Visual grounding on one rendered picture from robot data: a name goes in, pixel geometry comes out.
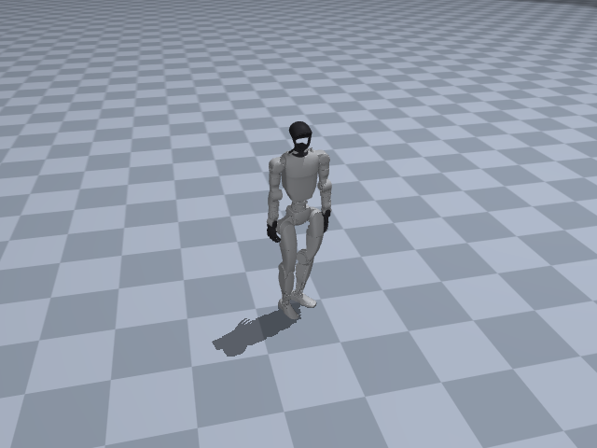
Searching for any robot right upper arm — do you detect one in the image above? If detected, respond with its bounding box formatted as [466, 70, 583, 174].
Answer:
[269, 156, 285, 201]

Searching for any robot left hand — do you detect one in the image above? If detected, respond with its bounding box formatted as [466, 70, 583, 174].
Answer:
[322, 210, 330, 233]

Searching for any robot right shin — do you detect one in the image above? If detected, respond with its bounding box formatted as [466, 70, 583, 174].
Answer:
[278, 263, 295, 307]

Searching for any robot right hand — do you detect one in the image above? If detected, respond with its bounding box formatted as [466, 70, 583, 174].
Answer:
[267, 220, 281, 243]

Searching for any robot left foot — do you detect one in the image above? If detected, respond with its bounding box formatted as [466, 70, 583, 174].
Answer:
[290, 290, 316, 308]

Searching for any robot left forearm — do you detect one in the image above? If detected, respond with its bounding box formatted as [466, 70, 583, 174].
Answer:
[320, 180, 332, 214]

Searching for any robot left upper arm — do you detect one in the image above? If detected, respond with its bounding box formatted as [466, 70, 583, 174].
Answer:
[315, 149, 332, 191]

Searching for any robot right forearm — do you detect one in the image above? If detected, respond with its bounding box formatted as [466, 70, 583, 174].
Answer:
[267, 190, 279, 227]

